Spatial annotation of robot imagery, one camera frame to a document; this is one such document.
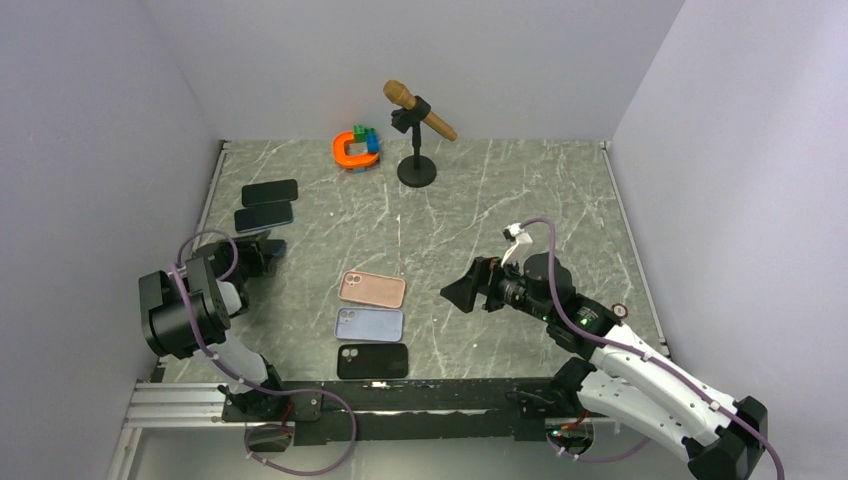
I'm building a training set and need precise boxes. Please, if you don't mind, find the blue toy brick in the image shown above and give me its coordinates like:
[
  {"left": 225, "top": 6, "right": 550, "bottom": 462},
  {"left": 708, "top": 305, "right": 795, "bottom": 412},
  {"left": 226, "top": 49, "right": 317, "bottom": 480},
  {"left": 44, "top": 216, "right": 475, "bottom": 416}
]
[{"left": 365, "top": 132, "right": 380, "bottom": 154}]

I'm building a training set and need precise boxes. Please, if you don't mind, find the black phone case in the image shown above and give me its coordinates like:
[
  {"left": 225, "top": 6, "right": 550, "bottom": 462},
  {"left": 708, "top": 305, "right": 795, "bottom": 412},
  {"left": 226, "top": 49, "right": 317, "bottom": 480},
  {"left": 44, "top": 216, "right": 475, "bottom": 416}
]
[{"left": 336, "top": 343, "right": 409, "bottom": 380}]

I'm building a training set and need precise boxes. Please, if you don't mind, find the green toy brick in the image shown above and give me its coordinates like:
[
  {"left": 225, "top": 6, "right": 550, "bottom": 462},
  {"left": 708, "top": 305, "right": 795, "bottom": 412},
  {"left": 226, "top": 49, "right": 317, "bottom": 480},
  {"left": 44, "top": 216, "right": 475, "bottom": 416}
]
[{"left": 351, "top": 124, "right": 370, "bottom": 143}]

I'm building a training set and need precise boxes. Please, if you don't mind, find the black phone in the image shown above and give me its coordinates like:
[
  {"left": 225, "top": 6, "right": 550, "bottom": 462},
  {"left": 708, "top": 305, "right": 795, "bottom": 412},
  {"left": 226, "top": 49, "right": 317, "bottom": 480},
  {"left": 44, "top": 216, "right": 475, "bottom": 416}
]
[{"left": 241, "top": 179, "right": 299, "bottom": 208}]

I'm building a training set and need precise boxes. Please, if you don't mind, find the blue phone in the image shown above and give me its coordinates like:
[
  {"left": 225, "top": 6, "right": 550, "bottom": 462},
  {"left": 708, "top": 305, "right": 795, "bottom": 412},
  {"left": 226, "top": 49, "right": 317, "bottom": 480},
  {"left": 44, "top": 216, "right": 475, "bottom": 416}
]
[{"left": 234, "top": 201, "right": 294, "bottom": 233}]

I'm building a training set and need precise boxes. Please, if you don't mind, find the orange horseshoe toy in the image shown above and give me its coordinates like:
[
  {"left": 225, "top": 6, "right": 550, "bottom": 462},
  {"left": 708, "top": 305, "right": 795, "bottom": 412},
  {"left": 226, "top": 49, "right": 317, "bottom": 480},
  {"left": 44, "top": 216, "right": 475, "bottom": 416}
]
[{"left": 332, "top": 131, "right": 380, "bottom": 171}]

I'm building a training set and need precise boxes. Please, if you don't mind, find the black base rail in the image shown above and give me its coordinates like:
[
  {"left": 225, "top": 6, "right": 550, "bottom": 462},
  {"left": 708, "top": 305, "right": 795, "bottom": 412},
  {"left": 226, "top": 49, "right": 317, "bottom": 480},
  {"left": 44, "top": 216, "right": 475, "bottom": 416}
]
[{"left": 217, "top": 378, "right": 583, "bottom": 446}]

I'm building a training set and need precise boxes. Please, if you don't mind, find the black microphone stand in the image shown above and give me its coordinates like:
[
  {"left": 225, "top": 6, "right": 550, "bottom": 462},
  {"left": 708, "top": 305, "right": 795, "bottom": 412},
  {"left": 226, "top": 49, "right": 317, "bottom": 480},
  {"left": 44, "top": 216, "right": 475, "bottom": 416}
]
[{"left": 397, "top": 123, "right": 437, "bottom": 188}]

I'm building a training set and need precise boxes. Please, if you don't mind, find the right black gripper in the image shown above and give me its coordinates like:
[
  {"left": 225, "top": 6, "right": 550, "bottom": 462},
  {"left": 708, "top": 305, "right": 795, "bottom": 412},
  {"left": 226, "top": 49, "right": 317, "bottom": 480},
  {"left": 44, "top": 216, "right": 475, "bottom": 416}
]
[{"left": 441, "top": 251, "right": 554, "bottom": 323}]

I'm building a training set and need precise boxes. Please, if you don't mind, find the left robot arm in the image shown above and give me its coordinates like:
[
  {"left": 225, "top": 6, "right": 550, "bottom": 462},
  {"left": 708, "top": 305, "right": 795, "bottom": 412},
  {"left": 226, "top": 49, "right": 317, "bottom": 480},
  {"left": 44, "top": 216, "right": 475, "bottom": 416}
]
[{"left": 138, "top": 234, "right": 288, "bottom": 420}]

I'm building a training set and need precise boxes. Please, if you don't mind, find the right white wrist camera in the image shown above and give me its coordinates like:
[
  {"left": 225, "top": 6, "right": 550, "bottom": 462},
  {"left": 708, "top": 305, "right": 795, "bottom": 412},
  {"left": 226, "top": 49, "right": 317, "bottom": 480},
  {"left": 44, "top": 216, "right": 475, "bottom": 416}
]
[{"left": 500, "top": 223, "right": 533, "bottom": 268}]

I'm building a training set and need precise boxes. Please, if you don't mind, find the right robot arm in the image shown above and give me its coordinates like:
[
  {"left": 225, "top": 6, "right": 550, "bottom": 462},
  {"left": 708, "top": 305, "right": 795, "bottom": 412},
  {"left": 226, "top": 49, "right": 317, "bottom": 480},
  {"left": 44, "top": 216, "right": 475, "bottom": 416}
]
[{"left": 440, "top": 253, "right": 768, "bottom": 479}]

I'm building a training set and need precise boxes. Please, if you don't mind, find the wooden toy microphone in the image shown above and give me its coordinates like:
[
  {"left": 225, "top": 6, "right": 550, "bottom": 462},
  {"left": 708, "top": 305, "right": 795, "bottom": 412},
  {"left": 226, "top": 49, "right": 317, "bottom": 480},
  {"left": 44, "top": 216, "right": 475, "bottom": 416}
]
[{"left": 383, "top": 80, "right": 458, "bottom": 141}]

